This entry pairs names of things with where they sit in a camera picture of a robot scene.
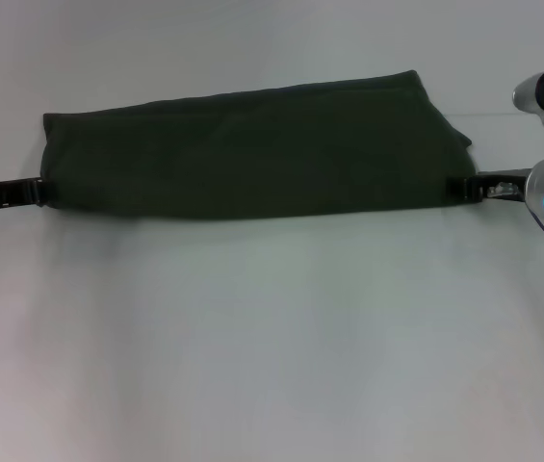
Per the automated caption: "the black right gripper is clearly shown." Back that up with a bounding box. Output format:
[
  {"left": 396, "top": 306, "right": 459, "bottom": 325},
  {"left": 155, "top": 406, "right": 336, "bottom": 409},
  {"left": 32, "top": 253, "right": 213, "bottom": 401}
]
[{"left": 445, "top": 167, "right": 534, "bottom": 218}]

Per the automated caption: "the dark green shirt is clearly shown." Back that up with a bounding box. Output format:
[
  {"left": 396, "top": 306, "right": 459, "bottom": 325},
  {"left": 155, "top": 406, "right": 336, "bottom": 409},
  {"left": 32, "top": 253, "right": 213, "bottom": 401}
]
[{"left": 39, "top": 69, "right": 482, "bottom": 225}]

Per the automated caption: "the right gripper silver connector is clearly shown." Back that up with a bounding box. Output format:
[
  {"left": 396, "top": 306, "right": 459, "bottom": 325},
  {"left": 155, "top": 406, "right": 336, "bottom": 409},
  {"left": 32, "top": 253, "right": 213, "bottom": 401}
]
[{"left": 486, "top": 181, "right": 519, "bottom": 199}]

